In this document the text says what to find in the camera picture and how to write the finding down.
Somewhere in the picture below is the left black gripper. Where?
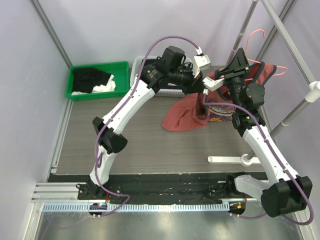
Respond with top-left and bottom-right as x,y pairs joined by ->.
169,63 -> 203,96

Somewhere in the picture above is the red tank top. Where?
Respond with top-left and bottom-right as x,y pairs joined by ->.
161,62 -> 277,132

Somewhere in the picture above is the pink wire hanger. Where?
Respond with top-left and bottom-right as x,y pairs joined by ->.
243,29 -> 288,82

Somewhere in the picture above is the green plastic tray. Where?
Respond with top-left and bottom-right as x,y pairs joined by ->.
65,61 -> 130,101

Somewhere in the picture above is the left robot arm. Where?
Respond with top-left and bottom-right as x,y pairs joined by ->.
86,46 -> 211,200

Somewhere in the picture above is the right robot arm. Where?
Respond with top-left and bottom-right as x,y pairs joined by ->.
221,48 -> 313,218

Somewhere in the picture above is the white plastic basket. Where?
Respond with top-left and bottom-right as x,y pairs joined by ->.
129,55 -> 185,97

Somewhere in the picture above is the grey clothes rack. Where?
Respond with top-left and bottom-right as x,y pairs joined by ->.
207,0 -> 320,167

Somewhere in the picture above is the white garment in tray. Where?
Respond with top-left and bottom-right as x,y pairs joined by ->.
71,74 -> 116,96

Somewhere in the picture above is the black garment in tray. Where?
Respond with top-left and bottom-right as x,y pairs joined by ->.
72,67 -> 112,88

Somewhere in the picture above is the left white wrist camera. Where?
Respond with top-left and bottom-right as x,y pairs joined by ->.
192,47 -> 211,78

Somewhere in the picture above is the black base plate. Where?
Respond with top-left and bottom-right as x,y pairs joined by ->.
76,173 -> 246,205

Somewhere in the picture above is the grey aluminium frame post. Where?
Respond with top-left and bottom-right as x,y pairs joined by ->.
29,0 -> 73,69

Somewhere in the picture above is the white slotted cable duct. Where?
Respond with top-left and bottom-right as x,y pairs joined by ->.
42,202 -> 230,213

